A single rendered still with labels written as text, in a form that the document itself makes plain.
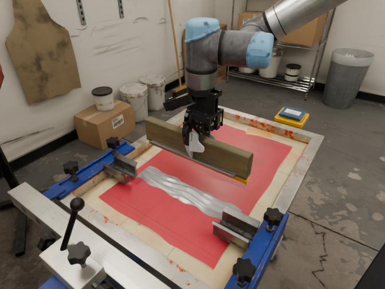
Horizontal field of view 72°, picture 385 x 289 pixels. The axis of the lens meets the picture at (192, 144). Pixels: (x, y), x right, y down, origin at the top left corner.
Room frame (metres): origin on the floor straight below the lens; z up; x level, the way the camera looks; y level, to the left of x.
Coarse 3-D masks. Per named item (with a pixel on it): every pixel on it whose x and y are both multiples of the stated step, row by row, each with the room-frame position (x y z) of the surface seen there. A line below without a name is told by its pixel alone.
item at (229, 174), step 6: (156, 144) 0.68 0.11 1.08; (162, 144) 0.68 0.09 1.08; (168, 150) 0.66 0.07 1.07; (174, 150) 0.65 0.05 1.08; (180, 156) 0.63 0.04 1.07; (186, 156) 0.62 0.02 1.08; (198, 162) 0.59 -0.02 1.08; (204, 162) 0.59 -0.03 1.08; (210, 168) 0.57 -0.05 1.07; (216, 168) 0.56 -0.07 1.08; (222, 168) 0.56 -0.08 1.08; (228, 174) 0.54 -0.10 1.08; (234, 174) 0.54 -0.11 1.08
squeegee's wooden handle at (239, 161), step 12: (156, 120) 0.72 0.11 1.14; (156, 132) 0.70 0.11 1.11; (168, 132) 0.67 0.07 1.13; (180, 132) 0.65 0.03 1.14; (168, 144) 0.67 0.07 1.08; (180, 144) 0.65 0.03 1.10; (204, 144) 0.60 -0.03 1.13; (216, 144) 0.58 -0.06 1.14; (228, 144) 0.58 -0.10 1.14; (204, 156) 0.60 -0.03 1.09; (216, 156) 0.58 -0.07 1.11; (228, 156) 0.56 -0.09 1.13; (240, 156) 0.54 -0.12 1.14; (252, 156) 0.54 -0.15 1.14; (228, 168) 0.55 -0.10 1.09; (240, 168) 0.54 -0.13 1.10
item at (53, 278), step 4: (52, 276) 0.28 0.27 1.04; (48, 280) 0.27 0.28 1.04; (52, 280) 0.27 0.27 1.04; (56, 280) 0.27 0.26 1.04; (44, 284) 0.26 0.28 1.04; (48, 284) 0.26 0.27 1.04; (52, 284) 0.26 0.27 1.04; (56, 284) 0.26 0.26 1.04; (60, 284) 0.26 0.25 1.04; (40, 288) 0.26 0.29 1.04; (44, 288) 0.26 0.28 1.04; (48, 288) 0.26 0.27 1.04; (52, 288) 0.26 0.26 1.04; (56, 288) 0.26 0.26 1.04; (60, 288) 0.26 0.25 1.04; (64, 288) 0.26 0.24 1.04
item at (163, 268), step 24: (168, 120) 0.99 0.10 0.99; (240, 120) 1.03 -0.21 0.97; (264, 120) 0.99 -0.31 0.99; (144, 144) 0.82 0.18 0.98; (312, 144) 0.81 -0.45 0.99; (72, 192) 0.56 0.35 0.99; (288, 192) 0.56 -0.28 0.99; (96, 216) 0.47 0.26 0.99; (120, 240) 0.40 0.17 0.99; (144, 264) 0.34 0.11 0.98; (168, 264) 0.33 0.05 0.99; (192, 288) 0.28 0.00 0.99
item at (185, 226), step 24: (240, 144) 0.86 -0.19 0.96; (264, 144) 0.86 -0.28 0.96; (264, 168) 0.71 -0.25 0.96; (216, 192) 0.60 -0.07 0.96; (240, 192) 0.60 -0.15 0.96; (168, 216) 0.50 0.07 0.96; (192, 216) 0.50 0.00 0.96; (168, 240) 0.42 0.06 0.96; (192, 240) 0.42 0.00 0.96; (216, 240) 0.42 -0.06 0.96; (216, 264) 0.36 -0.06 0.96
